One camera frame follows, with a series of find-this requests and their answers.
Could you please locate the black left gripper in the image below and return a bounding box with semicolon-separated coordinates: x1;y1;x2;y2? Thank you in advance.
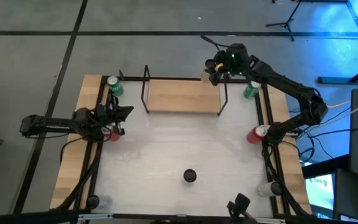
86;103;135;137

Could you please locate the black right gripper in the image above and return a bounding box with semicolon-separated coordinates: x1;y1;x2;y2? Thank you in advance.
209;43;251;87

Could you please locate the silver Celsius can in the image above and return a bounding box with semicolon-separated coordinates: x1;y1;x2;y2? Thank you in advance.
201;58;218;85
86;194;114;210

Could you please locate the green Sprite can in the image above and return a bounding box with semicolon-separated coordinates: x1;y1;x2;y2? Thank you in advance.
242;80;262;100
106;75;125;97

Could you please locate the Celsius Arctic Vibe can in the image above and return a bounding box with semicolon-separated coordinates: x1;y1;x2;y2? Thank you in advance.
183;169;198;184

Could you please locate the Celsius can orange print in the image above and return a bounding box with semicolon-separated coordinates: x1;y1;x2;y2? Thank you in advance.
257;181;283;198

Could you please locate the red Coca-Cola can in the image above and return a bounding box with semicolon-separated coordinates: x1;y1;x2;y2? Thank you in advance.
101;124;121;143
246;124;269;145

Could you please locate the black tripod stand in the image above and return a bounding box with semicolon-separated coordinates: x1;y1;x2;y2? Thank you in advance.
265;0;304;42

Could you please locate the black rig crossbar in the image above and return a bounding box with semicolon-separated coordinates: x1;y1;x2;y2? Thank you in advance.
0;208;358;224

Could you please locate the monitor screen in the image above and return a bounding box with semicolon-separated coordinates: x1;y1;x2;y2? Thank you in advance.
304;172;336;220

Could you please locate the black table frame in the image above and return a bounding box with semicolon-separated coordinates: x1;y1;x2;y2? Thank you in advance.
54;74;312;218

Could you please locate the wooden shelf black metal frame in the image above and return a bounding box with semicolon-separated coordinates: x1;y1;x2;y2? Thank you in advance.
140;64;229;118

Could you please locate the black desk frame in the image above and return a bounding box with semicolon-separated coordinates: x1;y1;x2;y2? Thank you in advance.
317;0;358;86

